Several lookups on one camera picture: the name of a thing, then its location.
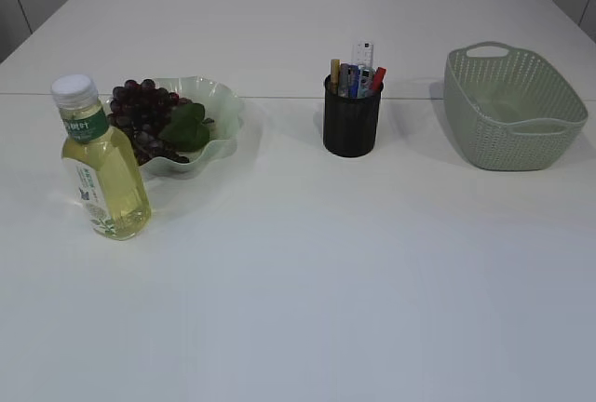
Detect blue scissors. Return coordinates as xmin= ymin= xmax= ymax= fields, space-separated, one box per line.
xmin=348 ymin=65 xmax=375 ymax=99

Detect dark red grape bunch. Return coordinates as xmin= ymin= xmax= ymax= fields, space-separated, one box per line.
xmin=108 ymin=79 xmax=214 ymax=166

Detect black mesh pen holder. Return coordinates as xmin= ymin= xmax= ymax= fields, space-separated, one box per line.
xmin=322 ymin=75 xmax=384 ymax=158

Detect yellow tea bottle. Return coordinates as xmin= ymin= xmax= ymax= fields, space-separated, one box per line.
xmin=51 ymin=74 xmax=152 ymax=240

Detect green woven plastic basket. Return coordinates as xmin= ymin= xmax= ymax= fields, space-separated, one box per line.
xmin=443 ymin=42 xmax=589 ymax=171

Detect silver glitter pen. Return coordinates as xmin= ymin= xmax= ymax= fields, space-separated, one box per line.
xmin=337 ymin=63 xmax=351 ymax=98

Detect pale green wavy plate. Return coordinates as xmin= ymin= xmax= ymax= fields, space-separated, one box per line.
xmin=102 ymin=75 xmax=247 ymax=181

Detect clear plastic ruler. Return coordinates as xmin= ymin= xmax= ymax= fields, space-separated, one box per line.
xmin=351 ymin=40 xmax=374 ymax=68

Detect red glitter pen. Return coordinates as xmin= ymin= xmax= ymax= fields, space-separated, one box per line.
xmin=369 ymin=67 xmax=386 ymax=95

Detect gold glitter pen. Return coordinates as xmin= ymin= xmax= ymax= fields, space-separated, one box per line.
xmin=330 ymin=59 xmax=341 ymax=94

